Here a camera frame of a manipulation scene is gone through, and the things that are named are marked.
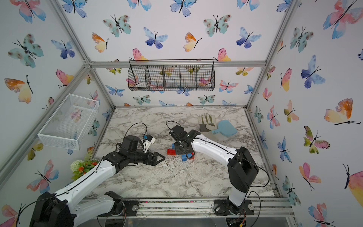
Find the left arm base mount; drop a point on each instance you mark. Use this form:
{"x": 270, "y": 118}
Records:
{"x": 124, "y": 208}

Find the red 2x4 lego brick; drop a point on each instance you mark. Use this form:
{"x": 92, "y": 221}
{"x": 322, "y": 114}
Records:
{"x": 171, "y": 152}

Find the blue 2x4 lego brick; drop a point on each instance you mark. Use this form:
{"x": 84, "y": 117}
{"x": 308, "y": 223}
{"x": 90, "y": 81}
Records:
{"x": 185, "y": 157}

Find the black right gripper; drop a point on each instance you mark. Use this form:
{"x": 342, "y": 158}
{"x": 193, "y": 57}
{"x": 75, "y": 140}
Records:
{"x": 176, "y": 147}

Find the grey white work glove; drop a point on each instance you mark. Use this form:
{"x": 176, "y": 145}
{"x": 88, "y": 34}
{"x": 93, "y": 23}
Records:
{"x": 207, "y": 123}

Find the white mesh wall basket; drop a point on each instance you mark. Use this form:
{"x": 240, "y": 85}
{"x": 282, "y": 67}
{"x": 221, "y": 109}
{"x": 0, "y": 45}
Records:
{"x": 68, "y": 124}

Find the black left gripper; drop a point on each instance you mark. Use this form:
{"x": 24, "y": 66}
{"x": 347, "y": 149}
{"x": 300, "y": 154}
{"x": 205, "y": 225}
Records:
{"x": 154, "y": 158}

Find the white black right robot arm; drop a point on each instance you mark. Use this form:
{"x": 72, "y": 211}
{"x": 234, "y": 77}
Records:
{"x": 242, "y": 169}

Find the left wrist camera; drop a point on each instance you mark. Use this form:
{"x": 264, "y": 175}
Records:
{"x": 147, "y": 141}

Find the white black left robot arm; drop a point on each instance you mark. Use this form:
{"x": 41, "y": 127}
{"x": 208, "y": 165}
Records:
{"x": 64, "y": 208}

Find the black wire wall basket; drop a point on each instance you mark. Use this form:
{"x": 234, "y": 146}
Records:
{"x": 171, "y": 75}

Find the aluminium front rail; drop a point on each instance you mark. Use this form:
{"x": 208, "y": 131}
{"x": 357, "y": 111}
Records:
{"x": 206, "y": 208}

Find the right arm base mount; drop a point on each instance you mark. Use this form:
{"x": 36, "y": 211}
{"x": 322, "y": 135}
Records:
{"x": 234, "y": 208}

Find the potted artificial flower plant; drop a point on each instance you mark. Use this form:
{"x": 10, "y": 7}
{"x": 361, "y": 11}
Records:
{"x": 81, "y": 167}

